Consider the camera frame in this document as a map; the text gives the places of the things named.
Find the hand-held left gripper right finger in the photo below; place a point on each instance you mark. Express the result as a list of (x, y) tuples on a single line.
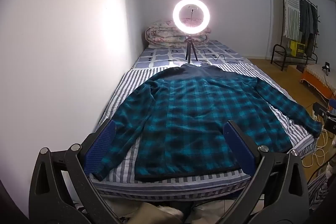
[(240, 146)]

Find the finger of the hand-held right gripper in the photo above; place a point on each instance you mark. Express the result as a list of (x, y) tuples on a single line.
[(320, 111), (332, 103)]

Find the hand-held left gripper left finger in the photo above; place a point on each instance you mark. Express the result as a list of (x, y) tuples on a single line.
[(101, 145)]

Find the teal plaid shirt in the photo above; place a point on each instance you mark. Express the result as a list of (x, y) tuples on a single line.
[(194, 121)]

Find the orange bench with cream cover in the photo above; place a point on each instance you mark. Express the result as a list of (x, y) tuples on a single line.
[(315, 82)]

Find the small black device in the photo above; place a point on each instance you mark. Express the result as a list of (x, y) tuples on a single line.
[(326, 66)]

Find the grey striped blanket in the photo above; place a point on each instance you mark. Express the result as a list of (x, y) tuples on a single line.
[(123, 90)]

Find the yellow box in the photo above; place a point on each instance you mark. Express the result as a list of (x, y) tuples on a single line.
[(298, 48)]

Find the beige cloth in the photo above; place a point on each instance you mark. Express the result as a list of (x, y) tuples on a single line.
[(210, 213)]

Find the zebra patterned pants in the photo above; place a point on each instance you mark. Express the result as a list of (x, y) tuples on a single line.
[(319, 197)]

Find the dark hanging garments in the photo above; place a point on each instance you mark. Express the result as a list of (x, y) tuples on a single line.
[(305, 19)]

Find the striped hanging towel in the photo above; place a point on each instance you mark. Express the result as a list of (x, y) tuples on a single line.
[(291, 14)]

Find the black tripod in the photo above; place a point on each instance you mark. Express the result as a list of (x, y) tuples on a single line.
[(188, 50)]

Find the bed with blue checked sheet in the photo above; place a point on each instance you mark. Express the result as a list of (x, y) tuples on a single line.
[(162, 53)]

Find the folded floral quilt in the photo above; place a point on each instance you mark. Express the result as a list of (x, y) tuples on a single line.
[(160, 35)]

